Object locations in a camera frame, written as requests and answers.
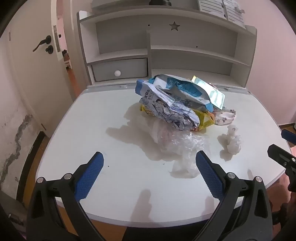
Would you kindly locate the floral printed wrapper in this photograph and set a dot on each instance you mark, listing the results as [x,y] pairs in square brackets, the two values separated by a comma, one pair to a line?
[223,117]

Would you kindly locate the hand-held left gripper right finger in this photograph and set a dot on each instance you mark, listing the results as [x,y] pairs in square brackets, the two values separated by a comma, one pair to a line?
[208,176]

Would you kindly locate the blue white packet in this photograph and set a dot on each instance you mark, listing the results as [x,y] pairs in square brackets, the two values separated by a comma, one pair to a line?
[166,106]

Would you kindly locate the yellow wrapper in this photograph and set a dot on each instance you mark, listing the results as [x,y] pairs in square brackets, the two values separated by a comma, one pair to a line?
[203,119]

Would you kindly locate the clear plastic bag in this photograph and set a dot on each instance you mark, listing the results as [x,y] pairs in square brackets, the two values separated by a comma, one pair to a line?
[182,148]

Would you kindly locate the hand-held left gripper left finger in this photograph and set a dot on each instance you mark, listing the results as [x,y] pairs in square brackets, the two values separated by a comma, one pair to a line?
[92,176]

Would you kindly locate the white grey desk hutch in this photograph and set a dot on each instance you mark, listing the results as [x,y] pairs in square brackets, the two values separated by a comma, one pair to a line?
[161,30]

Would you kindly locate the grey drawer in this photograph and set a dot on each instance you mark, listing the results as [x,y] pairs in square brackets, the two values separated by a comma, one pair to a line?
[129,68]

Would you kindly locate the blue white bag silver lining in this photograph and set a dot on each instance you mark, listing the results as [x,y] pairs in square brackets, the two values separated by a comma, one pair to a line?
[189,91]

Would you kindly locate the crumpled white tissue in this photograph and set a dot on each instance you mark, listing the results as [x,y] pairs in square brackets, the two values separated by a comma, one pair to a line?
[232,141]

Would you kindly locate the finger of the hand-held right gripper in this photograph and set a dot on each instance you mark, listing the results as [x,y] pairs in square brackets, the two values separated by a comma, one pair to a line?
[288,135]
[278,154]

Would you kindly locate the white round drawer knob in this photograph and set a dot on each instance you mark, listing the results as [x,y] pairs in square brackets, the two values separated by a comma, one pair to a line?
[117,73]

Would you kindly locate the white door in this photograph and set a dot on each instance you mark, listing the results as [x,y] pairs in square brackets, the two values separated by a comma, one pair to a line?
[34,81]

